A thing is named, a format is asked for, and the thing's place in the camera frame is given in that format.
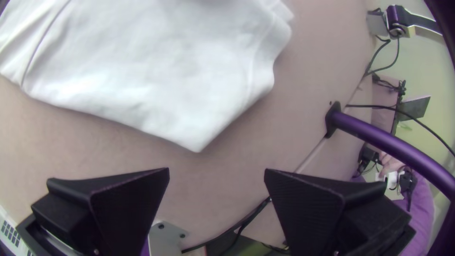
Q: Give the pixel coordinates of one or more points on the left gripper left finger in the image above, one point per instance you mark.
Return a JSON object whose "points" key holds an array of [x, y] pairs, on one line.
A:
{"points": [[117, 209]]}

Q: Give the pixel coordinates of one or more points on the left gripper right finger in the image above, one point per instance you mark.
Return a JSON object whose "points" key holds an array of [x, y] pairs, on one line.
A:
{"points": [[313, 213]]}

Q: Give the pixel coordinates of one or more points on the white t-shirt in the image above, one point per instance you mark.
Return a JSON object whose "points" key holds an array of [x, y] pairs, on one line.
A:
{"points": [[142, 71]]}

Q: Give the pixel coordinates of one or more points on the white laundry basket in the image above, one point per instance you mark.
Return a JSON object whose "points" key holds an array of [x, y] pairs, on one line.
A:
{"points": [[10, 231]]}

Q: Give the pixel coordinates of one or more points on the dark camera mount pole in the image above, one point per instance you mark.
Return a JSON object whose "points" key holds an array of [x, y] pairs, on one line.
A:
{"points": [[391, 144]]}

